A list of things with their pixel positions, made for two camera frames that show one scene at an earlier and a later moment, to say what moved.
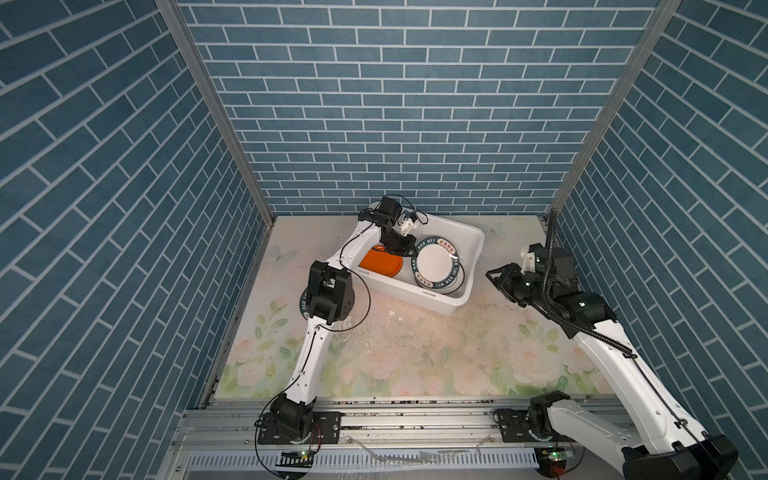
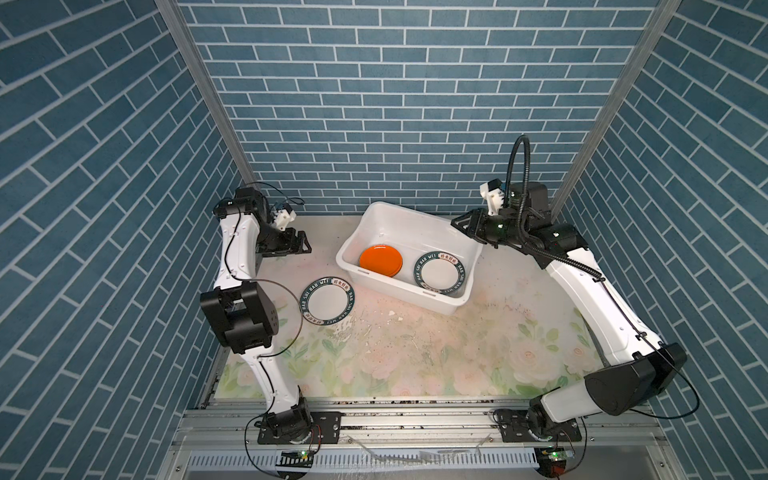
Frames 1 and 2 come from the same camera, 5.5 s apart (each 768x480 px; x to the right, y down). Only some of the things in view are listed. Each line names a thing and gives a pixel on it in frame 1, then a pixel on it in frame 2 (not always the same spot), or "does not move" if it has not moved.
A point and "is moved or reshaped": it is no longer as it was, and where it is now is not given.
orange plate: [382, 263] does not move
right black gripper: [504, 279] -> [474, 229]
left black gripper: [403, 249] -> [285, 246]
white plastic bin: [438, 272] does not move
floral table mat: [490, 347] does not move
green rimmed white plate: [436, 262] is moved or reshaped
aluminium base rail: [381, 424] does not move
